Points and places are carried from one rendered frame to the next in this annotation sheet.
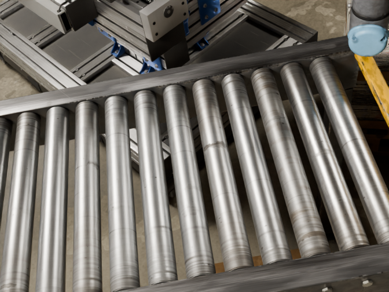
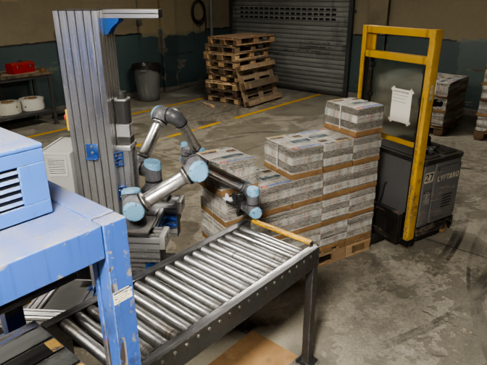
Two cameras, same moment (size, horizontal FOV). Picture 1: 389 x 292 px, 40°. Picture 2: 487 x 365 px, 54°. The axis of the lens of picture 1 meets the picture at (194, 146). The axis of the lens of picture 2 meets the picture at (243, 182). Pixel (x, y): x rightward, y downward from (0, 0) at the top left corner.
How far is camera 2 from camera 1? 1.93 m
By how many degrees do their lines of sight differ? 49
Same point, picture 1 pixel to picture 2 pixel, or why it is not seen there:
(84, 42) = (67, 298)
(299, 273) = (288, 263)
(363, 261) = (300, 256)
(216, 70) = (214, 238)
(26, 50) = (33, 313)
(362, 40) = (256, 212)
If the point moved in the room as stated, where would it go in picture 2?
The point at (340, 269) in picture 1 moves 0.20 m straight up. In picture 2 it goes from (296, 259) to (298, 225)
